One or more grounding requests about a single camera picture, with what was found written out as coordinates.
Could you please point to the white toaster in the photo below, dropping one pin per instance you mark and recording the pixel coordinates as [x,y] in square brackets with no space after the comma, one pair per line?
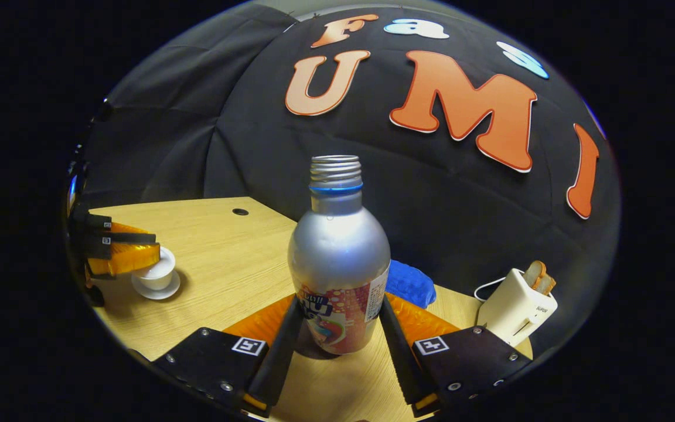
[513,308]

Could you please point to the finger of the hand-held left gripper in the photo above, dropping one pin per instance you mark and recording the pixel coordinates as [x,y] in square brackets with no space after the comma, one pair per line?
[126,227]
[132,258]

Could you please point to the black backdrop cloth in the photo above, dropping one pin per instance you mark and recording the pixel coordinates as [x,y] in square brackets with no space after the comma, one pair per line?
[431,193]

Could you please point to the white saucer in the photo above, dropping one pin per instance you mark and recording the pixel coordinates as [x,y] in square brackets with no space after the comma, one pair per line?
[156,294]

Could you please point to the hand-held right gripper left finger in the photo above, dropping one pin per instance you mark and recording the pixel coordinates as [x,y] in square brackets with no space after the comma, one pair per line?
[279,357]

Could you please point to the silver water bottle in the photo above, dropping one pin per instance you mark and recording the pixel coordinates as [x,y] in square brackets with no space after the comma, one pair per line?
[337,258]

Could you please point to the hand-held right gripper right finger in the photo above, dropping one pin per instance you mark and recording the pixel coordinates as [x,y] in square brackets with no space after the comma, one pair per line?
[399,351]

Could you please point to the blue towel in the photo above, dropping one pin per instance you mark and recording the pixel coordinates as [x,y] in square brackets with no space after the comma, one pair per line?
[411,284]

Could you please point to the white teacup lid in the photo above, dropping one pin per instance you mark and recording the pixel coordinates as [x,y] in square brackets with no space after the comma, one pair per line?
[166,262]

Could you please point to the bread slice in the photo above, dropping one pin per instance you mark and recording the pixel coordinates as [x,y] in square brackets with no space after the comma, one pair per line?
[534,274]
[548,286]

